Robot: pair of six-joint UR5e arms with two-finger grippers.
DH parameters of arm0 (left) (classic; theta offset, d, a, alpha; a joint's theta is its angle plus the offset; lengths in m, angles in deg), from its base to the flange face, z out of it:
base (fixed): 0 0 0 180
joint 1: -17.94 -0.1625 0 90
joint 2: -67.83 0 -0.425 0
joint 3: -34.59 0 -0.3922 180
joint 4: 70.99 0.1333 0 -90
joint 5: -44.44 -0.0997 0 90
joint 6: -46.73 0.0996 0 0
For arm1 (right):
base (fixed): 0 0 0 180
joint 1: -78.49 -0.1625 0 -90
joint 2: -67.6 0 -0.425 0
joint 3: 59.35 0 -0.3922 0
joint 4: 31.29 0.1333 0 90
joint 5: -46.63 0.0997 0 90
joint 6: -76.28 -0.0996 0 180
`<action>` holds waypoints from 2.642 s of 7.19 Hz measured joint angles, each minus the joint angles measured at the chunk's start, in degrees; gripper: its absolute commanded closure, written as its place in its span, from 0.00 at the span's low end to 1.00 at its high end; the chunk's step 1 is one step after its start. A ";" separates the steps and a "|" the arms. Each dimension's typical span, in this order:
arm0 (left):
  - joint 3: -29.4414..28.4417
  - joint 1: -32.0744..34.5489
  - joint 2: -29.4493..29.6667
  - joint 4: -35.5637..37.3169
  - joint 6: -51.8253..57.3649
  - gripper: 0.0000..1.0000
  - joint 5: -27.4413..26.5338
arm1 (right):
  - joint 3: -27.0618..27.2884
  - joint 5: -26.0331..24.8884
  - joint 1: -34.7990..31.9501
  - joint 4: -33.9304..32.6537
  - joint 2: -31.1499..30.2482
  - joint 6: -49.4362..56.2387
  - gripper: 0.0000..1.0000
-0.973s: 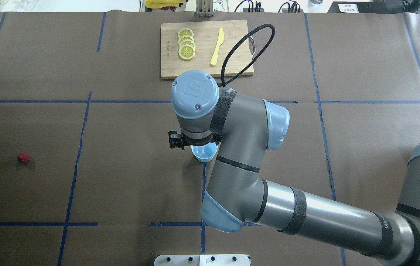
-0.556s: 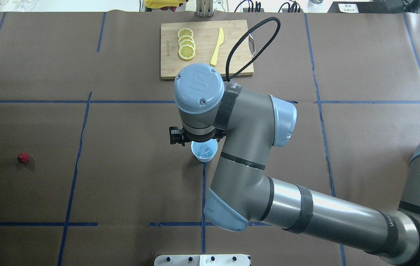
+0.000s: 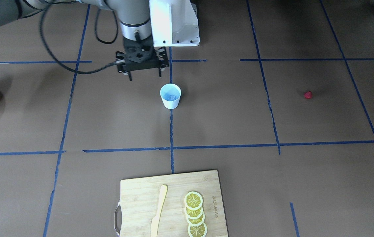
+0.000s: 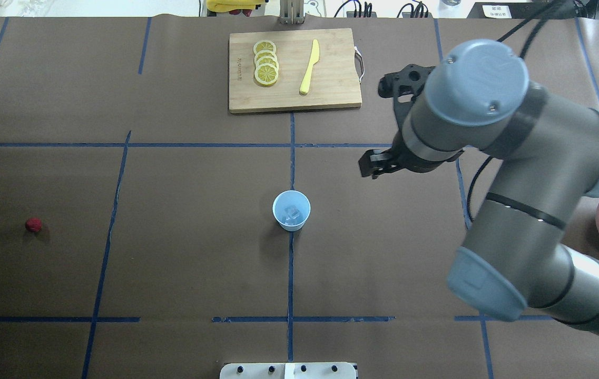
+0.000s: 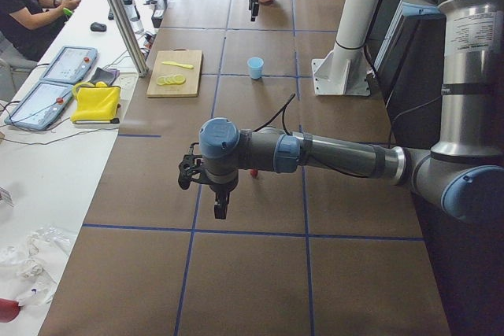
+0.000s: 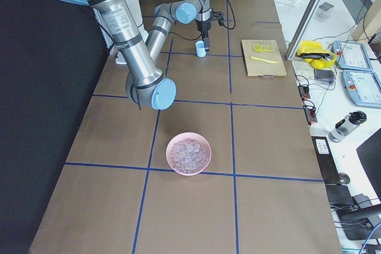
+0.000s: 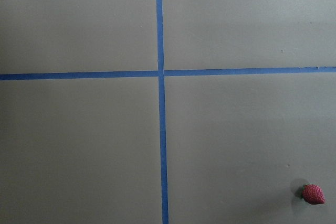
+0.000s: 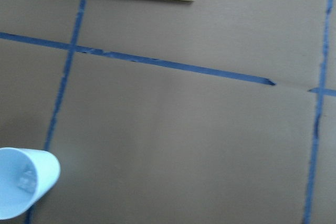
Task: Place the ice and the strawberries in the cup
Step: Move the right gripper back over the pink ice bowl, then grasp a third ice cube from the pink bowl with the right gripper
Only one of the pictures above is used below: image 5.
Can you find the blue teach pendant far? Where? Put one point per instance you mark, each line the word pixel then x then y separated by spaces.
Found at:
pixel 71 64

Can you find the crumpled clear plastic bags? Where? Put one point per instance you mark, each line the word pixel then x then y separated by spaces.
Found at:
pixel 32 268

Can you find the red object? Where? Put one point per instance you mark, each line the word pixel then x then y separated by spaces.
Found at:
pixel 9 310

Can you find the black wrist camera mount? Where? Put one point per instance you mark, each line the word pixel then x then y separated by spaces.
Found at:
pixel 192 169

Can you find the blue teach pendant near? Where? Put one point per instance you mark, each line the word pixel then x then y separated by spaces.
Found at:
pixel 41 106

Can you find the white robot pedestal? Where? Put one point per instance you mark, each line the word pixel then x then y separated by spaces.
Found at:
pixel 343 71

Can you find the light blue plastic cup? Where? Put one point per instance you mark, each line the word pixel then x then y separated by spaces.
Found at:
pixel 255 66

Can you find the bamboo cutting board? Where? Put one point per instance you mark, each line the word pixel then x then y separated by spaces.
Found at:
pixel 190 88

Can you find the black computer mouse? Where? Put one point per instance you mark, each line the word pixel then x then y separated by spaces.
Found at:
pixel 98 27

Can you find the clear water bottle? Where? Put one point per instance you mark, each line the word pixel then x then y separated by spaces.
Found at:
pixel 133 16

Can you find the blue teach pendant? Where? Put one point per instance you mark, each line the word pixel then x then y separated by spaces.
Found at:
pixel 41 106
pixel 71 64

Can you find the person in black shirt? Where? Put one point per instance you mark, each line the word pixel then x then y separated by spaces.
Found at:
pixel 32 25

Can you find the yellow cloth bag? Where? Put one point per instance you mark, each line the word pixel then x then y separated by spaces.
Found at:
pixel 97 103

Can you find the yellow plastic knife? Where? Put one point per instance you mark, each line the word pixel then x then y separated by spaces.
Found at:
pixel 177 64

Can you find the aluminium frame post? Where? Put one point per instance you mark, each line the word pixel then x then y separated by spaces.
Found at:
pixel 128 37

